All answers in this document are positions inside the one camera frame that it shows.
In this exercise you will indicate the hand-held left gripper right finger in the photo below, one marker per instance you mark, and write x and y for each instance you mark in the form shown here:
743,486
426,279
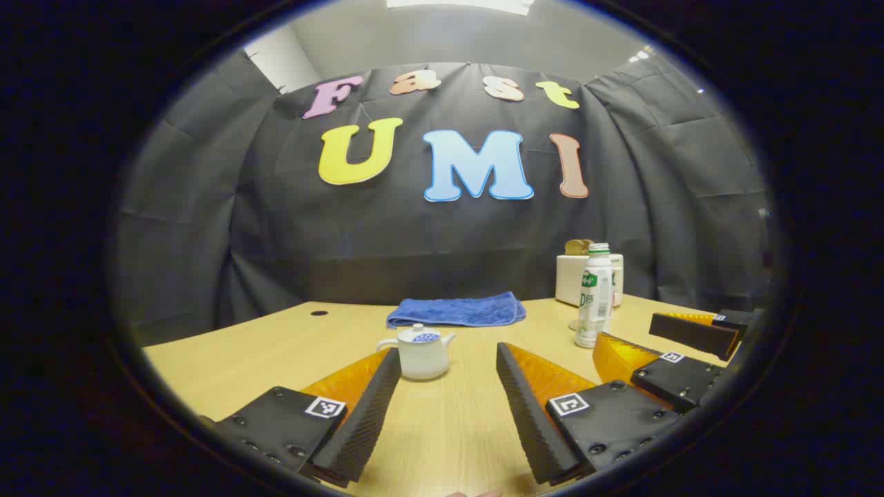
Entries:
528,421

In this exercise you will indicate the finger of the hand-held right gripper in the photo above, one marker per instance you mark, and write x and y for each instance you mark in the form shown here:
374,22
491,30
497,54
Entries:
680,383
694,335

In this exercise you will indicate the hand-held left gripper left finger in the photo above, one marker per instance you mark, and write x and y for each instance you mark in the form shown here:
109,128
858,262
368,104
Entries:
359,421

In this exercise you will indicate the white teacup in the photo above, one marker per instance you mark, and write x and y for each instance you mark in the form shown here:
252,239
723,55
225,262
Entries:
423,360

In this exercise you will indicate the white water bottle green label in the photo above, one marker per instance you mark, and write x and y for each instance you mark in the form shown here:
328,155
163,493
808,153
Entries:
595,304

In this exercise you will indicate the white teacup lid blue pattern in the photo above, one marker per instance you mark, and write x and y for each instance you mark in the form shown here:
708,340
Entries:
420,335

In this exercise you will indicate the blue towel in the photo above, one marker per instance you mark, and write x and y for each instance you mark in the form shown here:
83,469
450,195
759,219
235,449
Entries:
456,310

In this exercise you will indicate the white toaster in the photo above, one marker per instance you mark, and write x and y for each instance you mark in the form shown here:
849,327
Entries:
568,279

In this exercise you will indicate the brown bread slice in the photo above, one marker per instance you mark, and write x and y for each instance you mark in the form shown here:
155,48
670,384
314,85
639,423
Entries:
575,246

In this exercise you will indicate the black backdrop cloth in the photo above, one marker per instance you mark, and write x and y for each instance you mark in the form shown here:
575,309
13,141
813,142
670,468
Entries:
276,221

